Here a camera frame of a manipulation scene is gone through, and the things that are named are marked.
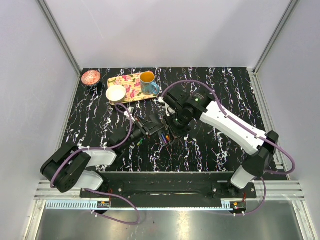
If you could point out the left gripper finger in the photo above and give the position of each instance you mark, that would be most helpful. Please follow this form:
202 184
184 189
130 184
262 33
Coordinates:
153 128
144 124

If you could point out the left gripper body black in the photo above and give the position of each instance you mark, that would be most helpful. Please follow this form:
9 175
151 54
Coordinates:
139 131

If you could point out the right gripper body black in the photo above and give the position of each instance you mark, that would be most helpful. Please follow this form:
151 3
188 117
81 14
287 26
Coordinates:
178 123

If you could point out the black remote control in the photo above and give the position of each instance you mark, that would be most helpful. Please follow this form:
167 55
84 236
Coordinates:
174 138

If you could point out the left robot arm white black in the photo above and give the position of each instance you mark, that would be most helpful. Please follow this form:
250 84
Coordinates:
68 167

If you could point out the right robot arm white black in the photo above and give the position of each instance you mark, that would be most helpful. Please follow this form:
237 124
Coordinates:
182 108

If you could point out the blue mug orange inside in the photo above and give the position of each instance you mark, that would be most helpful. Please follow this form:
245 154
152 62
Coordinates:
148 84

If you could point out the white small bowl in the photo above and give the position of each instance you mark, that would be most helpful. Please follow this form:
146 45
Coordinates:
116 94

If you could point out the floral yellow tray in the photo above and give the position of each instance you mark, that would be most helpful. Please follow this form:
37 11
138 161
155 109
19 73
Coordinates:
133 87

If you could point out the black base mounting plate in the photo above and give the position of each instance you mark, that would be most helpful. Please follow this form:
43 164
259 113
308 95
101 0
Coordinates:
175 189

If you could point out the red patterned bowl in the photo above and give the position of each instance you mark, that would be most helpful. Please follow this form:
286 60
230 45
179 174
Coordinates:
91 77

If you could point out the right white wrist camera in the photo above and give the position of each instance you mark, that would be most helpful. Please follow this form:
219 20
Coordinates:
168 110

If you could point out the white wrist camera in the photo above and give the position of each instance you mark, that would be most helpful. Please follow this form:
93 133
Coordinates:
168 110
129 114

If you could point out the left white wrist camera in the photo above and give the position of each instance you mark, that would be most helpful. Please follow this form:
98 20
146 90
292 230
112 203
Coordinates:
129 114

